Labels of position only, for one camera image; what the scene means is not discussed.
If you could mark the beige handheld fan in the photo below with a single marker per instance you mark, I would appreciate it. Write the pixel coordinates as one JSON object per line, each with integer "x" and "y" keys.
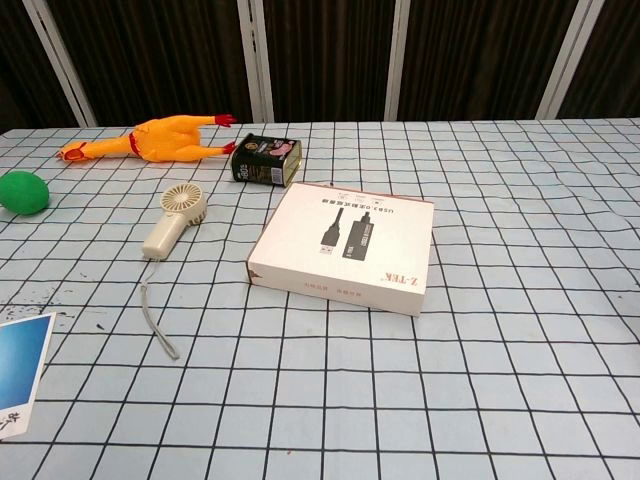
{"x": 175, "y": 210}

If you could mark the white Z-TEK product box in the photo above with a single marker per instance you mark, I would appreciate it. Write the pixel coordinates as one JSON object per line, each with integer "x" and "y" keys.
{"x": 345, "y": 245}

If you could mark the dark luncheon meat tin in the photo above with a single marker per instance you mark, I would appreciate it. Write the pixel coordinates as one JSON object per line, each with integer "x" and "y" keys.
{"x": 265, "y": 160}

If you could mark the blue checked tablecloth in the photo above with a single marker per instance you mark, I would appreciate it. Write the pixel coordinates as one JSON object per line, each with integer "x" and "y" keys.
{"x": 350, "y": 375}

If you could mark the yellow rubber chicken toy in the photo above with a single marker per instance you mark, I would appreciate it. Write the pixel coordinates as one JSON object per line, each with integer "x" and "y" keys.
{"x": 165, "y": 140}

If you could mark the green ball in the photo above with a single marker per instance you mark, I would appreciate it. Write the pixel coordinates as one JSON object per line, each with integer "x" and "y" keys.
{"x": 22, "y": 192}

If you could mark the blue photo card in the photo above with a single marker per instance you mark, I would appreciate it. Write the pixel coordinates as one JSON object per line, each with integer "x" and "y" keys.
{"x": 17, "y": 370}

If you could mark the white folding screen frame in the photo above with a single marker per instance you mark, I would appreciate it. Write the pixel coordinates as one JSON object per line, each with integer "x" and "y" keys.
{"x": 257, "y": 60}

